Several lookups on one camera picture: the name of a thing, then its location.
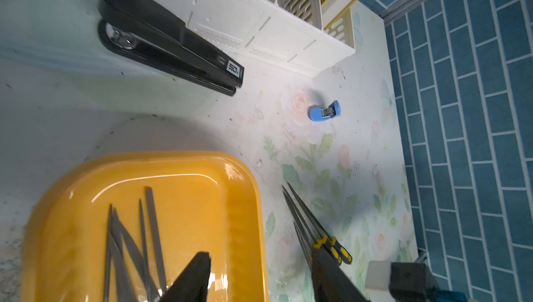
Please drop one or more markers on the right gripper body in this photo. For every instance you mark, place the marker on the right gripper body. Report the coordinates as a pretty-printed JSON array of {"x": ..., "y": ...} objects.
[{"x": 378, "y": 276}]

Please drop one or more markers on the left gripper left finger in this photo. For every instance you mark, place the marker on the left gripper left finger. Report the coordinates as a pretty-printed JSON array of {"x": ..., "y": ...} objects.
[{"x": 192, "y": 283}]

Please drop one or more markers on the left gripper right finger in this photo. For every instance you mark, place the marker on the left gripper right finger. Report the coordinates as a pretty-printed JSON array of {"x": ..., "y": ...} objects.
[{"x": 330, "y": 284}]

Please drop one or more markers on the needle file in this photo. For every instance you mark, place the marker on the needle file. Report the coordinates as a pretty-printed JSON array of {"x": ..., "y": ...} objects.
[
  {"x": 123, "y": 280},
  {"x": 138, "y": 260},
  {"x": 310, "y": 227},
  {"x": 107, "y": 266},
  {"x": 146, "y": 276},
  {"x": 160, "y": 266},
  {"x": 320, "y": 227},
  {"x": 304, "y": 247}
]

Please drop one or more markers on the needle file on mat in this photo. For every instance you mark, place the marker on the needle file on mat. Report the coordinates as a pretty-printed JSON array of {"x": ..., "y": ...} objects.
[
  {"x": 320, "y": 227},
  {"x": 123, "y": 280},
  {"x": 310, "y": 227},
  {"x": 304, "y": 247}
]

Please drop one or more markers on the yellow plastic storage tray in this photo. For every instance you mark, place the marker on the yellow plastic storage tray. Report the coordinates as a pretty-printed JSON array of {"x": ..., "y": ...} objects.
[{"x": 204, "y": 201}]

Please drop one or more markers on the white desktop file organizer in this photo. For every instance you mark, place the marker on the white desktop file organizer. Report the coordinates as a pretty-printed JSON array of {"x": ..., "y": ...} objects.
[{"x": 298, "y": 35}]

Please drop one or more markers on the small blue stapler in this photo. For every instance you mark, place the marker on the small blue stapler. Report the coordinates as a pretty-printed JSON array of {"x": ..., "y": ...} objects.
[{"x": 318, "y": 113}]

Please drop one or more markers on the black stapler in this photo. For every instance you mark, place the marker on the black stapler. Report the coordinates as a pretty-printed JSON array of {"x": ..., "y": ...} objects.
[{"x": 147, "y": 33}]

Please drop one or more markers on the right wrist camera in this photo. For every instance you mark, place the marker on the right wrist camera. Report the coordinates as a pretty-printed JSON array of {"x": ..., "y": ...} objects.
[{"x": 415, "y": 282}]

